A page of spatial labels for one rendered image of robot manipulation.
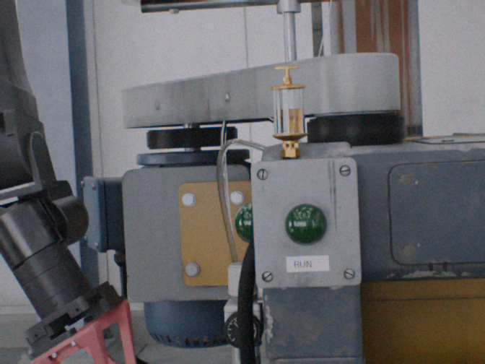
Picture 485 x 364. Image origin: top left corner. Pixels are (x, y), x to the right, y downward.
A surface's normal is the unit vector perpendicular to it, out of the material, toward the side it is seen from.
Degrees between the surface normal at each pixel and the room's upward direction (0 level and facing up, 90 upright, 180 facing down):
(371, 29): 90
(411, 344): 90
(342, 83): 90
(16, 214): 78
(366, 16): 90
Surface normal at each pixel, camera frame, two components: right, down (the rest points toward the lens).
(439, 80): -0.10, 0.06
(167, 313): -0.47, 0.09
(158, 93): -0.84, 0.07
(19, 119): 0.95, -0.23
